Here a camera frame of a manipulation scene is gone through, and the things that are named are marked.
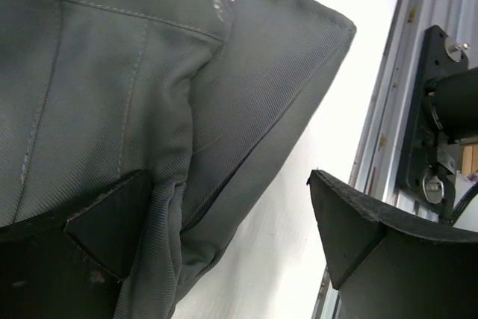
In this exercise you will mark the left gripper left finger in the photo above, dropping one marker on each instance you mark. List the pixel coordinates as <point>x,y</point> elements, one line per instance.
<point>71,261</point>

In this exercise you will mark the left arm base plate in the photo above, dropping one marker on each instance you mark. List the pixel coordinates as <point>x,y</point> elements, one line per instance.
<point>445,87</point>

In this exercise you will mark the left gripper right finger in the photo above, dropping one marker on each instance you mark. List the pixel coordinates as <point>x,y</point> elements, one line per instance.
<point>388,263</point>

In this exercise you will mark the aluminium mounting rail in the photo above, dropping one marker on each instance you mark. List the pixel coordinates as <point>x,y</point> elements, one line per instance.
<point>378,158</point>

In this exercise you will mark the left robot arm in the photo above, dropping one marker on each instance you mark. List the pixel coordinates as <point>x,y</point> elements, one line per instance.
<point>384,262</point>

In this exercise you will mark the grey pleated skirt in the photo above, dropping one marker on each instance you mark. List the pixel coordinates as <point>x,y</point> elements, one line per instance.
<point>209,96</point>

